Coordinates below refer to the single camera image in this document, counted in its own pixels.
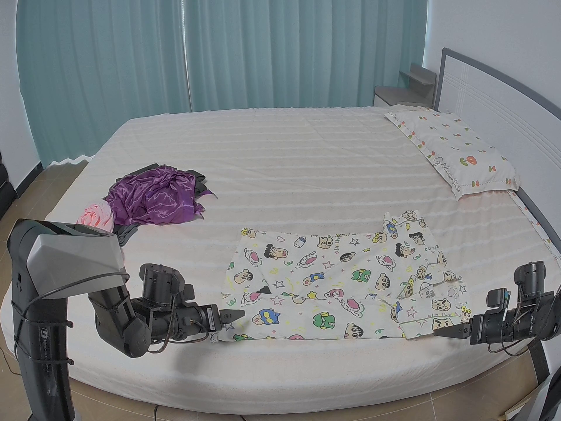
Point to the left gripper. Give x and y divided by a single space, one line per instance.
204 322

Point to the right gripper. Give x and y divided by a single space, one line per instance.
486 327

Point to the white printed pyjama top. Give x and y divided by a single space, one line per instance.
328 287

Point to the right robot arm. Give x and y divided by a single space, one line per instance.
532 296

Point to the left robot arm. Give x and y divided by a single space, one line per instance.
44 301

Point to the bed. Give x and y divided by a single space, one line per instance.
307 156

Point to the dark grey garment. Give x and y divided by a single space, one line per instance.
127 234

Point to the purple garment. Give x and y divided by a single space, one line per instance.
153 200

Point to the pink garment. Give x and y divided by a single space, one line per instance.
96 216

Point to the white printed pillow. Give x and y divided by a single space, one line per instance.
456 147

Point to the grey bedside table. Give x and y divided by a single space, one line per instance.
399 92

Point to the blue-green curtain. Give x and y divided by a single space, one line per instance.
285 37

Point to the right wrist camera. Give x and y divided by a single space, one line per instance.
497 300

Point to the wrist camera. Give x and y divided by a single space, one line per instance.
497 300
186 294

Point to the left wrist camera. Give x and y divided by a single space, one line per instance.
186 294

